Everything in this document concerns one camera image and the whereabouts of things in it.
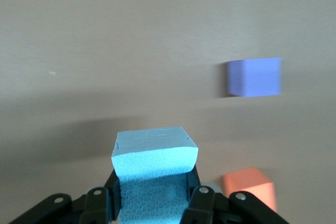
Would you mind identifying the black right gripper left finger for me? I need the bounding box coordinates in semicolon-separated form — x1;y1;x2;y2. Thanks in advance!
10;167;122;224

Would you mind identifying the purple foam block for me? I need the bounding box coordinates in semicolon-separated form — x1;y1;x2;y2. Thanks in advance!
226;57;282;98

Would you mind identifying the orange foam block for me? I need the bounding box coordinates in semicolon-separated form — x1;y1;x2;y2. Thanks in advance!
222;167;277;213

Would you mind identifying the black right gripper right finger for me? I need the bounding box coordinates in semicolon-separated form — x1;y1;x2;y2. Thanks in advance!
181;166;289;224

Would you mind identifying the light blue foam block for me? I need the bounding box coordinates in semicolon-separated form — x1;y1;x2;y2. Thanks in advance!
111;125;200;224

